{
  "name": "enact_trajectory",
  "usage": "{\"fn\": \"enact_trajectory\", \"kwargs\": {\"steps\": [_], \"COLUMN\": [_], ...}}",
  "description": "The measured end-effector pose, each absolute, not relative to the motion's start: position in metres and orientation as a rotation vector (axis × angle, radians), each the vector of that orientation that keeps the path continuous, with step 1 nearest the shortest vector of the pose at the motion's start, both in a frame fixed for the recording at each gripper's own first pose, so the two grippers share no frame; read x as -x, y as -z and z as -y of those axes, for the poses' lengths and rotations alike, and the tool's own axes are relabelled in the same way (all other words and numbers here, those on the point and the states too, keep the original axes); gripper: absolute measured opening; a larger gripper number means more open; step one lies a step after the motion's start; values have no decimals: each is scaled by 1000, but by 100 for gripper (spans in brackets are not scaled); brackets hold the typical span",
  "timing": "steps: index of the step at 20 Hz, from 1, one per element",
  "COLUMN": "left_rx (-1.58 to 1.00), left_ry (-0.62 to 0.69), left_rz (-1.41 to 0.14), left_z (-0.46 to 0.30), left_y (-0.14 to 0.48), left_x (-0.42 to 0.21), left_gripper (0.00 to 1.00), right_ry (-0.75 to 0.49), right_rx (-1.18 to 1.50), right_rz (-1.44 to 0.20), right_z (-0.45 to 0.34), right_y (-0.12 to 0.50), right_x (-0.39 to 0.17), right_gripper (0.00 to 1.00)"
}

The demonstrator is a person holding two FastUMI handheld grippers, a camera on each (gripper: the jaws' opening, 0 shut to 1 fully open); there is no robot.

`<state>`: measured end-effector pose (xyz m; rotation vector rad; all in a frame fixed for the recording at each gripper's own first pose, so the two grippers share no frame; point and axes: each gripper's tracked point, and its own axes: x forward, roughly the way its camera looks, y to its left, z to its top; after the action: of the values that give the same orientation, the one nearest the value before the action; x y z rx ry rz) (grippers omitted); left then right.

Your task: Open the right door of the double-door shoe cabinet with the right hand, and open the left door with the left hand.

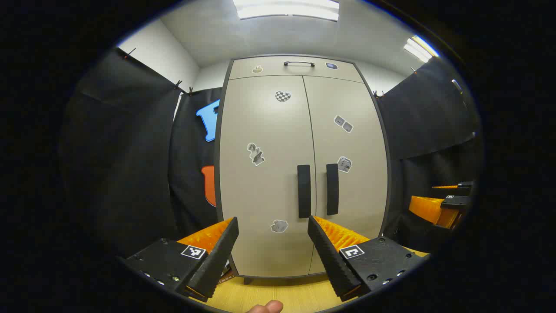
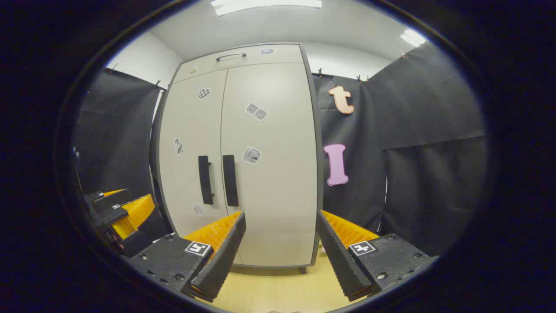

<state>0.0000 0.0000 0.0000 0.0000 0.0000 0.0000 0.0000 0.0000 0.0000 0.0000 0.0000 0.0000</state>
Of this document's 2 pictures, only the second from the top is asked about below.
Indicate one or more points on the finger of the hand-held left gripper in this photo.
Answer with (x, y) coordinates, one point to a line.
(106, 198)
(139, 213)

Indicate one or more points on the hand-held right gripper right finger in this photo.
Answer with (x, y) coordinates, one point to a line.
(341, 261)

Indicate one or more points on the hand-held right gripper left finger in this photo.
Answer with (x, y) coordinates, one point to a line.
(226, 256)

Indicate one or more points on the white cabinet door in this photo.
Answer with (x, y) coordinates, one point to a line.
(186, 174)
(282, 195)

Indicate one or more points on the white double-door shoe cabinet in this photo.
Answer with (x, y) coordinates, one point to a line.
(319, 191)

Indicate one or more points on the white cabinet drawer front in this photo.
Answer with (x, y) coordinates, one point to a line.
(282, 54)

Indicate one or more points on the black backdrop cloth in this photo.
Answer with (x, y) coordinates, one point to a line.
(425, 174)
(113, 139)

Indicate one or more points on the small ceiling light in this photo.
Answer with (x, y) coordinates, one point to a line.
(412, 38)

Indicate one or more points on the long ceiling light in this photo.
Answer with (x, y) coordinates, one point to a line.
(265, 5)

